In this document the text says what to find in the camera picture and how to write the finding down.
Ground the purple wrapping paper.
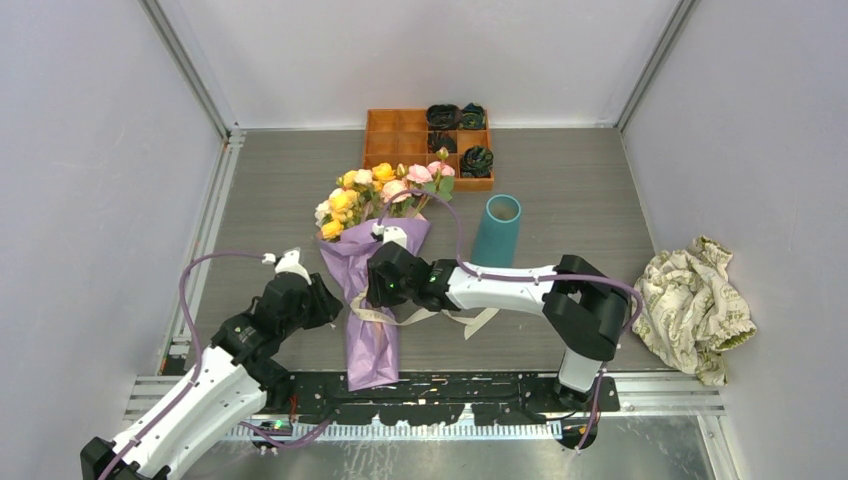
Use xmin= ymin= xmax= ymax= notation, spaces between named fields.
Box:
xmin=318 ymin=219 xmax=400 ymax=391

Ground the yellow pink flower bunch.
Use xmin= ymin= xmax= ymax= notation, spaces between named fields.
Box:
xmin=315 ymin=148 xmax=457 ymax=242

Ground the cream ribbon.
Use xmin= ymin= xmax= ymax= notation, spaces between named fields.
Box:
xmin=350 ymin=291 xmax=500 ymax=340

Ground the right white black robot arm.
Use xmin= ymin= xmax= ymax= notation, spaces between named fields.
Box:
xmin=366 ymin=242 xmax=642 ymax=411

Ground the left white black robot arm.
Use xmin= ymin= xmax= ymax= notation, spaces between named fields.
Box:
xmin=80 ymin=272 xmax=343 ymax=479

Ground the teal vase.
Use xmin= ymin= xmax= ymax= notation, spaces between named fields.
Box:
xmin=471 ymin=194 xmax=522 ymax=268

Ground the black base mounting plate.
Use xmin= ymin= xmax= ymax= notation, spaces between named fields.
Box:
xmin=259 ymin=371 xmax=620 ymax=426

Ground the orange compartment tray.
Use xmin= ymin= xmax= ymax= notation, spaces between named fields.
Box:
xmin=362 ymin=107 xmax=495 ymax=192

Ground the dark rolled cloth front-right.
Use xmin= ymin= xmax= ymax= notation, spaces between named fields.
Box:
xmin=459 ymin=145 xmax=494 ymax=178

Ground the dark rolled cloth middle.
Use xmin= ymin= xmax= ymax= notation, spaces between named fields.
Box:
xmin=427 ymin=130 xmax=457 ymax=154

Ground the dark rolled cloth back-left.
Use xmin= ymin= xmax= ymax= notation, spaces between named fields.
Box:
xmin=425 ymin=104 xmax=463 ymax=131

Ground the dark rolled cloth back-right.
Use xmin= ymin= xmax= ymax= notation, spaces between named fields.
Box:
xmin=460 ymin=102 xmax=487 ymax=130

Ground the crumpled cream patterned cloth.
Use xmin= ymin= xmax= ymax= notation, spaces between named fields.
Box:
xmin=632 ymin=236 xmax=757 ymax=386

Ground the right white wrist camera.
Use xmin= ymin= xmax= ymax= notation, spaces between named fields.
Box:
xmin=371 ymin=223 xmax=408 ymax=249

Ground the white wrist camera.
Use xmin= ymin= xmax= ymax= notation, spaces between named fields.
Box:
xmin=371 ymin=223 xmax=408 ymax=249
xmin=261 ymin=247 xmax=312 ymax=285

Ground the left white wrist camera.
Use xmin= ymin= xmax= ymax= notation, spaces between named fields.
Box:
xmin=261 ymin=247 xmax=312 ymax=285

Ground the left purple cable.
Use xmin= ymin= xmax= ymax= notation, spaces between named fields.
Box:
xmin=99 ymin=250 xmax=333 ymax=480

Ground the aluminium front rail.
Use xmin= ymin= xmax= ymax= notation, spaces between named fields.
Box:
xmin=125 ymin=374 xmax=727 ymax=444

